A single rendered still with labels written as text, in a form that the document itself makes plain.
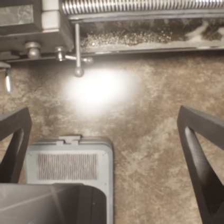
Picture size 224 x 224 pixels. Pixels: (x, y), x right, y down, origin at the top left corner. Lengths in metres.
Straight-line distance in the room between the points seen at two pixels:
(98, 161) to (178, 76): 0.79
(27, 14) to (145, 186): 1.32
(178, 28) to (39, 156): 1.01
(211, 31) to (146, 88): 0.55
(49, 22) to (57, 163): 0.81
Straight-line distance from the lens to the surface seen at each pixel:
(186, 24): 1.10
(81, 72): 0.71
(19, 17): 0.58
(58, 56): 0.81
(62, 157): 1.20
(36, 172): 1.27
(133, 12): 0.77
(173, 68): 1.46
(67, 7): 0.71
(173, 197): 1.65
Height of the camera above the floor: 1.38
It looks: 85 degrees down
